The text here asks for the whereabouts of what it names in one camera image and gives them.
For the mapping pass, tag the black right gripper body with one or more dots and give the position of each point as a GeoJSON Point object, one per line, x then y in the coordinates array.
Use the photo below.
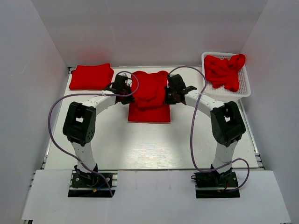
{"type": "Point", "coordinates": [170, 98]}

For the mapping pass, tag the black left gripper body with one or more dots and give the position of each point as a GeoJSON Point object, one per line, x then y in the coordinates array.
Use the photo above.
{"type": "Point", "coordinates": [127, 99]}

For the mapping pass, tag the red t-shirt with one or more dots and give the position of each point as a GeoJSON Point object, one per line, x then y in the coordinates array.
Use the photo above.
{"type": "Point", "coordinates": [149, 106]}
{"type": "Point", "coordinates": [91, 77]}

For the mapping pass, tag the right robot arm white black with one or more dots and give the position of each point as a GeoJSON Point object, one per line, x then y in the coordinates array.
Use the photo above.
{"type": "Point", "coordinates": [227, 128]}

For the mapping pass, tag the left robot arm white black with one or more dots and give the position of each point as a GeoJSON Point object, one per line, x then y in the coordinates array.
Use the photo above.
{"type": "Point", "coordinates": [80, 122]}

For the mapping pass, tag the crumpled red t-shirts in basket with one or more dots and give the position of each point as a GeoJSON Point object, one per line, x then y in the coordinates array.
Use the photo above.
{"type": "Point", "coordinates": [224, 72]}

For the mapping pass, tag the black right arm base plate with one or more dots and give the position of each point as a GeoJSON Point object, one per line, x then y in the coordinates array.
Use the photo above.
{"type": "Point", "coordinates": [208, 186]}

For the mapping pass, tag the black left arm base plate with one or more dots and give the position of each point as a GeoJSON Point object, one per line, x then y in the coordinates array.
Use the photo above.
{"type": "Point", "coordinates": [82, 188]}

